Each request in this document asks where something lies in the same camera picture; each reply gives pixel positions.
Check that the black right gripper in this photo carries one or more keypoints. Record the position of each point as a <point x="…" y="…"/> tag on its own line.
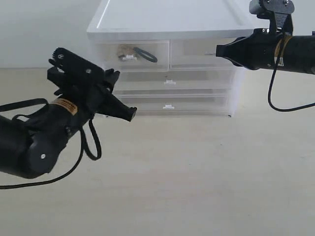
<point x="257" y="50"/>

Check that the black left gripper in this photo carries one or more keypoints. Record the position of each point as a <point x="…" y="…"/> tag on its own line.
<point x="76" y="104"/>

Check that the keychain with black strap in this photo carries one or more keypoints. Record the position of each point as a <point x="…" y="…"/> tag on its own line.
<point x="127" y="52"/>

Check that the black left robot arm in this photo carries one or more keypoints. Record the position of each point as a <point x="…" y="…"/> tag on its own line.
<point x="30" y="148"/>

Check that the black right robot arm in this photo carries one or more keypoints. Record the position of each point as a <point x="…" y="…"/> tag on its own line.
<point x="293" y="53"/>

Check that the wide middle drawer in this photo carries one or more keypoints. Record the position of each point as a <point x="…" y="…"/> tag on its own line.
<point x="213" y="79"/>

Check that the wide drawer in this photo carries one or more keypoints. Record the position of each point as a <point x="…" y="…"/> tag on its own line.
<point x="203" y="104"/>
<point x="213" y="79"/>

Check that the wide bottom drawer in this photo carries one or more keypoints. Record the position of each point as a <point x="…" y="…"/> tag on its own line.
<point x="203" y="104"/>

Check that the translucent plastic drawer cabinet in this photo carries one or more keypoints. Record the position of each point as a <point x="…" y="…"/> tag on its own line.
<point x="137" y="20"/>

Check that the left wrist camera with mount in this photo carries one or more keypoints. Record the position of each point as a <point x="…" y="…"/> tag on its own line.
<point x="69" y="69"/>

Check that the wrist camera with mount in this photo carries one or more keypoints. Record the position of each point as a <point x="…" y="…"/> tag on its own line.
<point x="278" y="12"/>
<point x="69" y="69"/>

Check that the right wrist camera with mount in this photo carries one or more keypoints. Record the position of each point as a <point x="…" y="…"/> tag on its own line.
<point x="278" y="12"/>

